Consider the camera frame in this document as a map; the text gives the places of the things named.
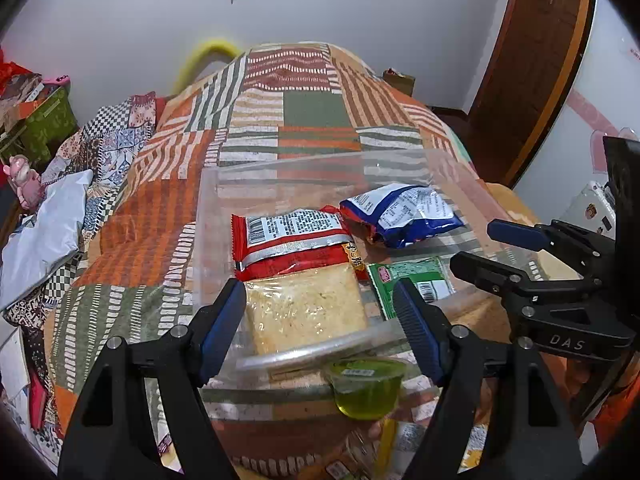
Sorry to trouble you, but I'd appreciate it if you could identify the cat ear crisps bag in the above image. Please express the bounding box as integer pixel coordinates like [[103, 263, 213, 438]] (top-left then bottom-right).
[[372, 416, 490, 480]]

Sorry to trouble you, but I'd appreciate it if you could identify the green jelly cup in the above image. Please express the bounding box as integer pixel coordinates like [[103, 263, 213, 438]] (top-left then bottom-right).
[[323, 358, 407, 420]]

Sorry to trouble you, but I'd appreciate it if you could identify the white appliance with stickers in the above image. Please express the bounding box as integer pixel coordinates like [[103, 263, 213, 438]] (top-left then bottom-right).
[[561, 181, 616, 240]]

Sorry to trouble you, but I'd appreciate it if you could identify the green snack packet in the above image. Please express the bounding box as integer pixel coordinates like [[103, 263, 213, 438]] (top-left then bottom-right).
[[367, 257, 454, 321]]

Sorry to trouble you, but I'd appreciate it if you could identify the blue white snack bag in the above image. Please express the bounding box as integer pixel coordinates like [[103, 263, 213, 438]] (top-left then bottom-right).
[[340, 182, 463, 249]]

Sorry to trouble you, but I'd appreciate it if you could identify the clear plastic storage bin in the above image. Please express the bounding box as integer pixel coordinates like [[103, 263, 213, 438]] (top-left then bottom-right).
[[193, 150, 506, 390]]

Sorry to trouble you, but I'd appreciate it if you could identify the brown wooden door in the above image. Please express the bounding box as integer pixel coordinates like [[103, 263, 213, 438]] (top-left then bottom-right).
[[468, 0, 592, 186]]

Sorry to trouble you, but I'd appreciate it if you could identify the pale wrapped cake block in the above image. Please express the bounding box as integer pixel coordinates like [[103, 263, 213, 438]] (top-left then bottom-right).
[[245, 263, 368, 356]]

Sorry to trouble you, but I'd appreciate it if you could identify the white plastic bag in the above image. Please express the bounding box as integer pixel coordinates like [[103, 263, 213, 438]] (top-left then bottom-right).
[[1, 169, 93, 310]]

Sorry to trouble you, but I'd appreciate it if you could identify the cardboard box on floor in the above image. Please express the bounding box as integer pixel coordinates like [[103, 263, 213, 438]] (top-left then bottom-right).
[[383, 68, 416, 96]]

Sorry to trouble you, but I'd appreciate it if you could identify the patchwork striped bed quilt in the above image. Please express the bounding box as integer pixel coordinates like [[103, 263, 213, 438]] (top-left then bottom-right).
[[41, 40, 586, 480]]

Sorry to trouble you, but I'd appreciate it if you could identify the red snack packet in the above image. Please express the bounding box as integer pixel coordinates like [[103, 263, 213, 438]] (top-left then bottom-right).
[[231, 206, 367, 282]]

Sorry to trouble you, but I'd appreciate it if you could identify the pink toy figure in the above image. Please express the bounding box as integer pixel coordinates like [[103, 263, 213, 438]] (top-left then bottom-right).
[[3, 155, 46, 211]]

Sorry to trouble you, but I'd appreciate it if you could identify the checkered patchwork blanket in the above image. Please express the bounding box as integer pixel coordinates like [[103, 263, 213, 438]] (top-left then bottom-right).
[[2, 92, 166, 328]]

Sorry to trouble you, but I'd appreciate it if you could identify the green patterned box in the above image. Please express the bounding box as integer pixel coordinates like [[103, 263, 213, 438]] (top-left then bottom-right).
[[1, 87, 78, 167]]

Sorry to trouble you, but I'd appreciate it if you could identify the yellow curved headboard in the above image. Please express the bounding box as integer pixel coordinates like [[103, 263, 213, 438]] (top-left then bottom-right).
[[171, 38, 242, 94]]

